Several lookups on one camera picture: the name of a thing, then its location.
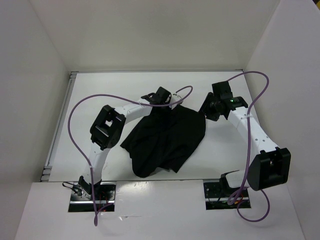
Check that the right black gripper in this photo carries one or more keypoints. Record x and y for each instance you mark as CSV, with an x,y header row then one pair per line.
x,y
204,107

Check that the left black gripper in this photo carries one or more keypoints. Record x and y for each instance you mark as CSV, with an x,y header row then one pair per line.
x,y
166,102

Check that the black skirt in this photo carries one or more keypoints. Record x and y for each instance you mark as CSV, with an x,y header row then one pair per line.
x,y
164,139

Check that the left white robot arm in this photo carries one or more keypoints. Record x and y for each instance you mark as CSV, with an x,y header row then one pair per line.
x,y
107,129

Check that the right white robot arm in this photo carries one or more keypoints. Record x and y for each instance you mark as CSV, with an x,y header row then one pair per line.
x,y
269,164

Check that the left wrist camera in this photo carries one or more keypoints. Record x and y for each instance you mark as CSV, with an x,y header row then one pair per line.
x,y
175,100

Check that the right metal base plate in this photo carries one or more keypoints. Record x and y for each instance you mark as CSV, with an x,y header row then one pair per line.
x,y
215,199

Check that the metal base plate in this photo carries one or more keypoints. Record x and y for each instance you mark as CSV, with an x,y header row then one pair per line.
x,y
81,202
215,199

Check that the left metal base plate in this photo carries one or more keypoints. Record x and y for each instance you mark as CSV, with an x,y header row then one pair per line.
x,y
81,202

